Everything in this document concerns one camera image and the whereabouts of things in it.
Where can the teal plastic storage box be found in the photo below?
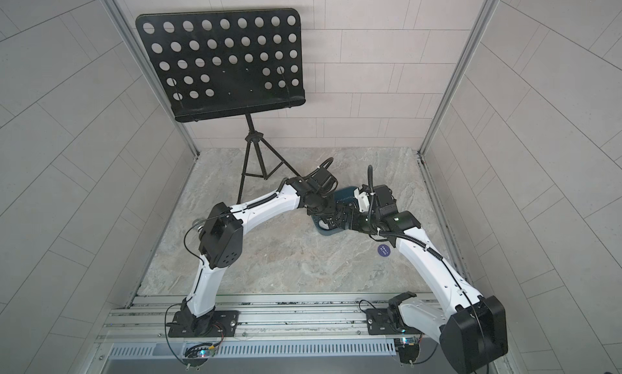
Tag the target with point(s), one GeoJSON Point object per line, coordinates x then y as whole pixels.
{"type": "Point", "coordinates": [346, 193]}

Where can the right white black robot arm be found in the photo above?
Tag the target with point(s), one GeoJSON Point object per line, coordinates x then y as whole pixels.
{"type": "Point", "coordinates": [469, 328]}

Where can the purple round sticker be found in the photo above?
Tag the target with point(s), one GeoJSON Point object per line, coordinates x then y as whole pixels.
{"type": "Point", "coordinates": [384, 250]}

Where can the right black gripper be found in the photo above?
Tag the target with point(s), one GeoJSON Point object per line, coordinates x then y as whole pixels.
{"type": "Point", "coordinates": [355, 223]}

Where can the black perforated music stand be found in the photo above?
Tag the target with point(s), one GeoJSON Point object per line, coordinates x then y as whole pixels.
{"type": "Point", "coordinates": [219, 64]}

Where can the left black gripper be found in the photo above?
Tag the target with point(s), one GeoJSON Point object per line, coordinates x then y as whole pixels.
{"type": "Point", "coordinates": [330, 197]}

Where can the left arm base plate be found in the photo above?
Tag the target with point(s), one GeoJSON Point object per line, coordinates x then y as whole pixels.
{"type": "Point", "coordinates": [215, 324]}

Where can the aluminium mounting rail frame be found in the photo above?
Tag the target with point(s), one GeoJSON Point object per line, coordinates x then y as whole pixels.
{"type": "Point", "coordinates": [275, 333]}

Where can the left green circuit board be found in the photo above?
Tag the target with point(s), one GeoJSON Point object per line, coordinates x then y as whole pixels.
{"type": "Point", "coordinates": [198, 354]}

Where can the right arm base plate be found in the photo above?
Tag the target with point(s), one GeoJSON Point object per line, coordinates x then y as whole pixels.
{"type": "Point", "coordinates": [379, 323]}

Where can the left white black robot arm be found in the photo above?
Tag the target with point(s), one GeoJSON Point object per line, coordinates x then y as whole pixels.
{"type": "Point", "coordinates": [221, 234]}

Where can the green circuit board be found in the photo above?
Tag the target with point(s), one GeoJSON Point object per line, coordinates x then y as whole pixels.
{"type": "Point", "coordinates": [198, 354]}
{"type": "Point", "coordinates": [407, 350]}

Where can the right green circuit board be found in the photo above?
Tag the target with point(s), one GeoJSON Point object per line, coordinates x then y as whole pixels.
{"type": "Point", "coordinates": [407, 350]}

